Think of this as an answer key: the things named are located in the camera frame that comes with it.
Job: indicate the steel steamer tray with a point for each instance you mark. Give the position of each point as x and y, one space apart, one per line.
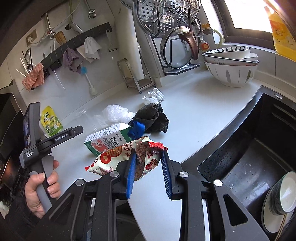
157 17

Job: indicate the white plastic bag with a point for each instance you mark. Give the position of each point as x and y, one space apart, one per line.
111 115

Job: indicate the white cutting board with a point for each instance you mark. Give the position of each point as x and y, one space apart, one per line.
127 39

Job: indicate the green white milk carton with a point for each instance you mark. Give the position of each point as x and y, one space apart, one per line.
108 138

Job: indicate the yellow green seasoning pouch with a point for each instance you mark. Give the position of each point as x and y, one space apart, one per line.
50 121

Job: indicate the black lid rack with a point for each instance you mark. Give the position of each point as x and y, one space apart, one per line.
196 27

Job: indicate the metal cutting board stand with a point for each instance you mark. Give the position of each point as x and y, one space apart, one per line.
130 79

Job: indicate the red white snack bag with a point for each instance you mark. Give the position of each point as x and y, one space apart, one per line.
148 157

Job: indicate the person's left hand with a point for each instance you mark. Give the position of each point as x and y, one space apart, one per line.
39 187

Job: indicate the yellow detergent bottle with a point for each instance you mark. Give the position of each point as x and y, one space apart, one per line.
283 40

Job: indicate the white peeler on wall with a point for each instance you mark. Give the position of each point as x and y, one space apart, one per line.
112 45

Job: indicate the black cloth rag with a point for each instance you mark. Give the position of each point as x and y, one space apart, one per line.
153 118

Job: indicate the pot lid with brown handle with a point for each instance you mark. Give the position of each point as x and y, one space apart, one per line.
178 47

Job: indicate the blue white bottle brush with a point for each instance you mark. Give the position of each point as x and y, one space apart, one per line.
92 89

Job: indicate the pink cloth on rack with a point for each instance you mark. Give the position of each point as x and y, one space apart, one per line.
35 78

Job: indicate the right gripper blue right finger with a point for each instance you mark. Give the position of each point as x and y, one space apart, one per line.
166 173

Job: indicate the black wall hook rail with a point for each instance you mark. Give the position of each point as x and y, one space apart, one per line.
53 60

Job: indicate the white cloth on rail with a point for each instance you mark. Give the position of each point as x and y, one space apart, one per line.
89 50

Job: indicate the white paper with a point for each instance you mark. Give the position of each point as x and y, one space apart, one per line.
154 96

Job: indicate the gas valve with hose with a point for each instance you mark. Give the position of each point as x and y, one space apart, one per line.
207 38

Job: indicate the black kitchen sink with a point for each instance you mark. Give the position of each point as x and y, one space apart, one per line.
253 152

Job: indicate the purple cloth on rail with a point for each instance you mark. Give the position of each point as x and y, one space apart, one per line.
71 60

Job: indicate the top leaf pattern bowl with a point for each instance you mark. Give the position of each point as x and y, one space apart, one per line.
234 52

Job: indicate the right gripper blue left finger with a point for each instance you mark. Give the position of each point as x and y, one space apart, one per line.
130 173

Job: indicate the white blue rim bowl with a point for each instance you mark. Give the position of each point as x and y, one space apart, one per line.
228 61

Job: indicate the white leaf pattern bowl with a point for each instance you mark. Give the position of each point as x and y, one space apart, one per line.
232 76

